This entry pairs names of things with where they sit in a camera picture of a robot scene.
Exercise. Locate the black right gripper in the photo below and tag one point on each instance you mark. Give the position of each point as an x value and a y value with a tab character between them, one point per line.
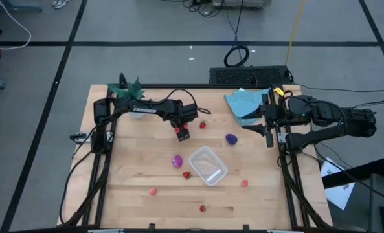
271	116

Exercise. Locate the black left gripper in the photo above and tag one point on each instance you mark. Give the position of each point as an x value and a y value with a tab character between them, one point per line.
186	113

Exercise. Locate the red strawberry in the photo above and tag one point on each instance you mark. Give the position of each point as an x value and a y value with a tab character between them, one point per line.
203	208
203	124
186	175

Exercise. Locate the purple berry cluster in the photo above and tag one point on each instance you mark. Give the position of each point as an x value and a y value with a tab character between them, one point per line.
231	139

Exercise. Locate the pink round fruit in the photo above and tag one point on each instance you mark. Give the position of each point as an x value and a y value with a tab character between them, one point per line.
153	191
244	183

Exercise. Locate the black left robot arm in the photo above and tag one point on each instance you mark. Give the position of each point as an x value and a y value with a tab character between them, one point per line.
146	108

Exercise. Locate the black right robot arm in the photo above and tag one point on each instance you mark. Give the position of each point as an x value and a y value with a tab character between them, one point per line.
308	136

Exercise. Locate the clear plastic tupperware container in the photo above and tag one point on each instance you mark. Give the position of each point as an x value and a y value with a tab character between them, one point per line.
208	165

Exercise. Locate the light blue cloth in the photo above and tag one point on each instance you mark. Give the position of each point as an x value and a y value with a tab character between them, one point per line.
240	103

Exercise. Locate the white plant pot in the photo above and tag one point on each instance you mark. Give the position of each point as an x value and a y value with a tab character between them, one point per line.
137	115

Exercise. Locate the green leafy plant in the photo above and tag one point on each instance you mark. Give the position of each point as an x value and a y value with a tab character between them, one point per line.
130	90

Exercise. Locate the black table clip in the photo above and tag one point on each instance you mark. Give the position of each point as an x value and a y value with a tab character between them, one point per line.
246	228
151	227

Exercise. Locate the white paper sheet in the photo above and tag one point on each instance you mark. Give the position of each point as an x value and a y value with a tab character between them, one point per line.
337	187

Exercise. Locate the silver table clamp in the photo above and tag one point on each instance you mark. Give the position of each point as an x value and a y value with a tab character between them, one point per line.
80	137

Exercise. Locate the black beam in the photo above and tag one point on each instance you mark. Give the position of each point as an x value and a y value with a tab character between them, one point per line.
353	176

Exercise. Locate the grey equipment box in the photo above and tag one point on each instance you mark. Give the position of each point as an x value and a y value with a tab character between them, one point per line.
241	3

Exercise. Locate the grey desk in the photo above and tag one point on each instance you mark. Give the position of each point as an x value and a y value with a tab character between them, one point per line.
376	200

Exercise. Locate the person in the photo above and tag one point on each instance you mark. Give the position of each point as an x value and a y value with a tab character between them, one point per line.
60	3

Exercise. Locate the silver frame bracket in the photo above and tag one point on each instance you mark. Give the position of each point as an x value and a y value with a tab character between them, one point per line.
282	137

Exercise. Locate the black aluminium table frame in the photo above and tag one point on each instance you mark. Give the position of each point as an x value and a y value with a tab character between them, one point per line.
178	86

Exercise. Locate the silver edge bracket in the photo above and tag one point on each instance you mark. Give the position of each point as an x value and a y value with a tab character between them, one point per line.
285	231
106	231

